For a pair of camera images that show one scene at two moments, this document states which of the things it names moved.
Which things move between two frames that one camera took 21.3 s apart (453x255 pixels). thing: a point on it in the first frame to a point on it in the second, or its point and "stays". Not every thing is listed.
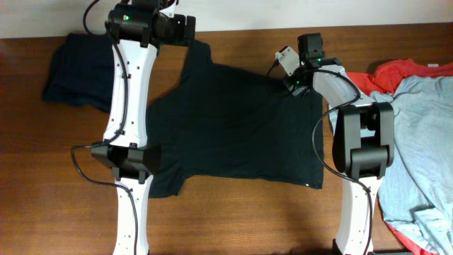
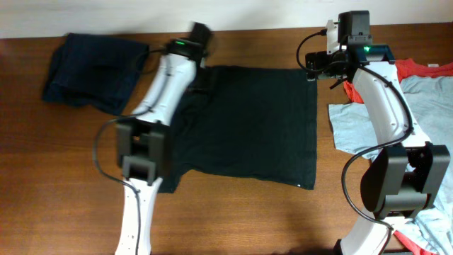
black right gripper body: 294,83 to 325,64
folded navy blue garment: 82,71 stays
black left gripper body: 178,35 to 202,78
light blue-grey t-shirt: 415,195 stays
